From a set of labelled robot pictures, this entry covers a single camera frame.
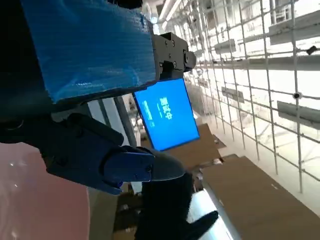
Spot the small brown cardboard box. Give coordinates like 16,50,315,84
172,123,227,171

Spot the large brown cardboard box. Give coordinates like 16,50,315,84
202,156,320,240

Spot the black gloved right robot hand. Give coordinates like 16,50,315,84
134,172,220,240

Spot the white wire mesh panel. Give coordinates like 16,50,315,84
174,0,320,193

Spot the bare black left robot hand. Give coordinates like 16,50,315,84
0,0,197,197

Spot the blue monitor screen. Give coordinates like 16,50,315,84
133,77,201,152

